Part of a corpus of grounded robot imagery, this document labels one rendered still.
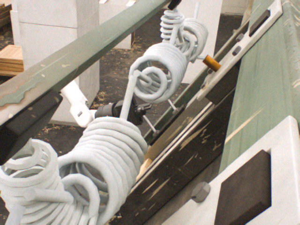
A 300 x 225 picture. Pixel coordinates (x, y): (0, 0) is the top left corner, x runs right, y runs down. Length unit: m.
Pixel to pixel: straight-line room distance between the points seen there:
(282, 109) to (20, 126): 0.19
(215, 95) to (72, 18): 2.89
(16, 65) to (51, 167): 4.78
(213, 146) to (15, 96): 0.51
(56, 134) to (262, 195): 3.67
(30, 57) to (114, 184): 3.48
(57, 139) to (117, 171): 3.46
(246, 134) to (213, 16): 4.50
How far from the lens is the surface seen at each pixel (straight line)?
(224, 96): 0.63
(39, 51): 3.67
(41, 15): 3.55
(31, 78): 0.24
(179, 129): 1.18
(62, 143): 3.69
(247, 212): 0.20
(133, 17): 0.39
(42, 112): 0.22
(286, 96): 0.30
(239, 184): 0.23
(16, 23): 5.61
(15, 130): 0.20
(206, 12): 4.78
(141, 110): 1.26
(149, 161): 1.27
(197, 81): 1.36
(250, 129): 0.32
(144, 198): 0.80
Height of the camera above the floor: 2.07
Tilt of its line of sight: 29 degrees down
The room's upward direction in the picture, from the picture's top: 4 degrees clockwise
